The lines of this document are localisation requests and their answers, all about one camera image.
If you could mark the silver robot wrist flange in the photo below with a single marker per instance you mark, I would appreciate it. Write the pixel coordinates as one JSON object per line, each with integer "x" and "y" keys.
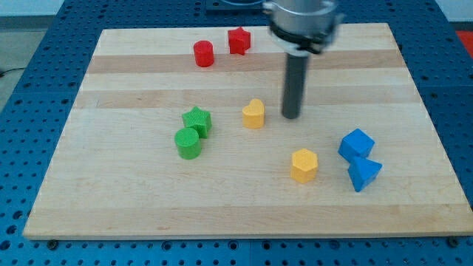
{"x": 303, "y": 27}

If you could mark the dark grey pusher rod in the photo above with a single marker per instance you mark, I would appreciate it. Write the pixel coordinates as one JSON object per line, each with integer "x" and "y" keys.
{"x": 295, "y": 74}

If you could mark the yellow heart block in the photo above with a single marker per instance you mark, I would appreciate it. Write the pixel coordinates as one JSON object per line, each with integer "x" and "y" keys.
{"x": 253, "y": 115}

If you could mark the red star block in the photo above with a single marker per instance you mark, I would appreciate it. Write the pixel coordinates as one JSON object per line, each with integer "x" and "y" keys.
{"x": 239, "y": 41}

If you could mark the yellow hexagon block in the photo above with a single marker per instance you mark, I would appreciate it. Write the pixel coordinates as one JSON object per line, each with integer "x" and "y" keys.
{"x": 304, "y": 166}

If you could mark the blue cube block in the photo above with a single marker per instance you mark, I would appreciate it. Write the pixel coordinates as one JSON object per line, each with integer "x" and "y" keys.
{"x": 356, "y": 144}

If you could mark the red cylinder block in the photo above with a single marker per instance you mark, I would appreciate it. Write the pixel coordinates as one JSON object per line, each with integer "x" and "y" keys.
{"x": 203, "y": 53}

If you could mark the green star block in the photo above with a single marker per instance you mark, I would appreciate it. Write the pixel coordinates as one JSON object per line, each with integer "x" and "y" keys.
{"x": 199, "y": 120}

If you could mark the blue triangle block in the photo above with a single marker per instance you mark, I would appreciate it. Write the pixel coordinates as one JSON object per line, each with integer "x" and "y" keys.
{"x": 362, "y": 172}

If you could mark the green cylinder block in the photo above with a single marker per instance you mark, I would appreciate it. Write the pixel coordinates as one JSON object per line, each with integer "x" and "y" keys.
{"x": 187, "y": 141}

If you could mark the light wooden board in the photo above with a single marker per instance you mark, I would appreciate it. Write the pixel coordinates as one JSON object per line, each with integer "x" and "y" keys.
{"x": 116, "y": 172}

